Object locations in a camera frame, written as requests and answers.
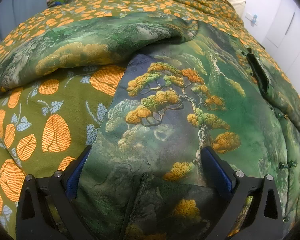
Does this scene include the olive quilt with orange print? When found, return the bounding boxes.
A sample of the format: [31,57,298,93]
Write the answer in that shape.
[0,0,300,239]

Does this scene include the green landscape print padded jacket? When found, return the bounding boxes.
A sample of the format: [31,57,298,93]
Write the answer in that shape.
[0,12,300,239]

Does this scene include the blue wall plug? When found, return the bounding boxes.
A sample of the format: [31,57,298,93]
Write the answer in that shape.
[250,15,258,26]

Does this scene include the white wardrobe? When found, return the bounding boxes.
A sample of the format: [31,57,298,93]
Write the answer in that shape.
[263,0,300,94]

